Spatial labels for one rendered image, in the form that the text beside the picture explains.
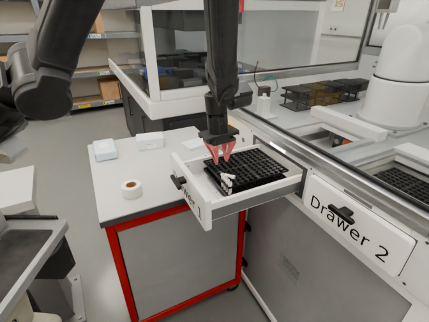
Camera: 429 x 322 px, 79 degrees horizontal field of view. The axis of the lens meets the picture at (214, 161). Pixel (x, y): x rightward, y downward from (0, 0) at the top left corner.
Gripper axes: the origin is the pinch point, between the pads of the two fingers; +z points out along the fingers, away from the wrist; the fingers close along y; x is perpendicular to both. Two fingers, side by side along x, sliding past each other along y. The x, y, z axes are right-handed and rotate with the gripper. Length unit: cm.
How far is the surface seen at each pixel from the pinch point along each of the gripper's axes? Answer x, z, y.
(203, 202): 10.5, 4.6, 10.7
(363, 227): 32.4, 11.0, -21.1
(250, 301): -15, 96, -16
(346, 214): 29.4, 8.3, -18.4
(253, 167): -1.0, 6.8, -11.7
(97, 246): -91, 86, 54
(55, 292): -44, 66, 69
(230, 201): 9.2, 8.3, 2.6
